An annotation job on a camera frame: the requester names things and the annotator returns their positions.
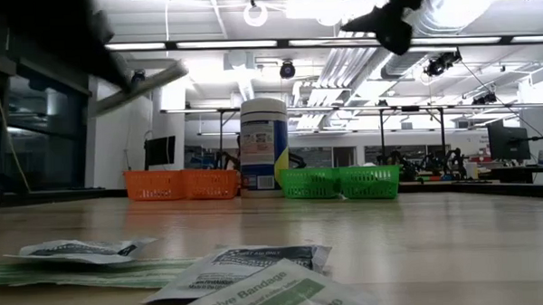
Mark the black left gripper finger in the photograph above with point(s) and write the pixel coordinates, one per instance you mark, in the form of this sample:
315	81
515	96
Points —
112	67

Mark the dark glass window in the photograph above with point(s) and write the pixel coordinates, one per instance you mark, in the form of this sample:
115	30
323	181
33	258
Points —
40	142

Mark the round white ceiling lamp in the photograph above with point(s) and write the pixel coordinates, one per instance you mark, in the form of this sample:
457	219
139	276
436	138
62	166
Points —
255	22

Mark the overhead light bar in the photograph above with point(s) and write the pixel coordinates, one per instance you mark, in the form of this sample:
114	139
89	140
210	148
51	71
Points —
227	44

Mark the orange plastic basket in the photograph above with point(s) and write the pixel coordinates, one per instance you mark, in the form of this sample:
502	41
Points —
211	185
152	186

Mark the green plastic basket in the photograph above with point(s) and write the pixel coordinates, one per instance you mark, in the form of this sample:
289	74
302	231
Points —
370	183
309	184

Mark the small white container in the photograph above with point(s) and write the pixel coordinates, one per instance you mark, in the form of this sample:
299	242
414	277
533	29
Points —
471	170

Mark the black desk monitor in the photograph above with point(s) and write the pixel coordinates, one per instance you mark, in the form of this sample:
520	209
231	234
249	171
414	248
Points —
509	142

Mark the white wipes canister blue label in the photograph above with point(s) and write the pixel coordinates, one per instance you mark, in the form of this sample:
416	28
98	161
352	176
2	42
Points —
264	148

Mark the white antiseptic wipe packet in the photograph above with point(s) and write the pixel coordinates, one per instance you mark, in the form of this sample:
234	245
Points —
239	267
76	252

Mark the black overhead camera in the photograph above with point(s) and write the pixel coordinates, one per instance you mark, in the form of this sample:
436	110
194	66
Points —
137	76
287	70

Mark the black ceiling camera cluster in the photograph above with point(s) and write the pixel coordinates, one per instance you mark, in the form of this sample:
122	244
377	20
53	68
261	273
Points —
484	99
442	62

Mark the black wall monitor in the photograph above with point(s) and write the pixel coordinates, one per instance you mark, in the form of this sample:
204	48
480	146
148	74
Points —
160	150

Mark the black background frame stand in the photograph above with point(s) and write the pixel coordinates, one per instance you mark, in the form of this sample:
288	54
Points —
221	136

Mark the black aluminium rig frame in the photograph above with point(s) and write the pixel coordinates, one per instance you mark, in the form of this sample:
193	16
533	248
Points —
74	194

